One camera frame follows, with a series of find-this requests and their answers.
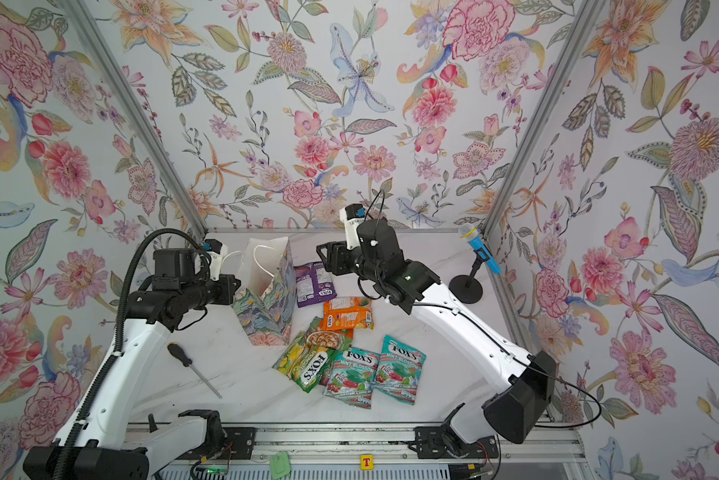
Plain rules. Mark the green Fox's candy bag middle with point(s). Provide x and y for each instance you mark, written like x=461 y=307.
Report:
x=352 y=376

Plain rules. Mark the yellow T label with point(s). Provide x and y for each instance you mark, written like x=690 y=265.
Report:
x=367 y=462

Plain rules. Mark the green Fox's candy bag right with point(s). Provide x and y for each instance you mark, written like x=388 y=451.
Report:
x=399 y=370

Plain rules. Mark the orange snack packet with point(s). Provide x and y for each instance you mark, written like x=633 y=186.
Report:
x=347 y=313

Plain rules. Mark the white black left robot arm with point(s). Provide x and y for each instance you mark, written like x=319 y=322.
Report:
x=92 y=443

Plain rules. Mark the floral white paper bag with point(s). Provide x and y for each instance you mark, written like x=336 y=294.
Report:
x=265 y=303

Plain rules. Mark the black handled screwdriver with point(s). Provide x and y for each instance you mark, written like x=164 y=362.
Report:
x=177 y=352

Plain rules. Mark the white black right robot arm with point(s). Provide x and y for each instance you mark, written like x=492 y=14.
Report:
x=522 y=382

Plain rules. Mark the yellow green Fox's candy bag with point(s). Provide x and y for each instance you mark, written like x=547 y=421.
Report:
x=308 y=370

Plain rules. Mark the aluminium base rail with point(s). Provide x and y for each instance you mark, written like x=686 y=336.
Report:
x=394 y=442

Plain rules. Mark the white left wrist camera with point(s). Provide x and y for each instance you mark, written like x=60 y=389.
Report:
x=217 y=252

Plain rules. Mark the green tag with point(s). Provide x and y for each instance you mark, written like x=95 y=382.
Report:
x=279 y=465

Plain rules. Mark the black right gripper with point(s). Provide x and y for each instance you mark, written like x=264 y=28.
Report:
x=338 y=258

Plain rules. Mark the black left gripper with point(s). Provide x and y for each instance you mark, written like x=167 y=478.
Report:
x=227 y=292

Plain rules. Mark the purple snack packet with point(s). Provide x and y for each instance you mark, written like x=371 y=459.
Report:
x=313 y=284

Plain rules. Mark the lime green candy bag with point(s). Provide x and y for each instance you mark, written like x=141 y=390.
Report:
x=287 y=362

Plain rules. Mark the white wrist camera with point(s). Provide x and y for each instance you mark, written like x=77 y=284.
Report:
x=217 y=252
x=351 y=217

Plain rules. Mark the blue microphone on black stand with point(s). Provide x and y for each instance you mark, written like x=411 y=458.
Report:
x=467 y=289

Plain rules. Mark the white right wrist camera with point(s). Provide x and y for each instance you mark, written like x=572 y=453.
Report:
x=351 y=217

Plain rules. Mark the green noodle snack packet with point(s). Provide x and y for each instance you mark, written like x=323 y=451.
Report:
x=338 y=340

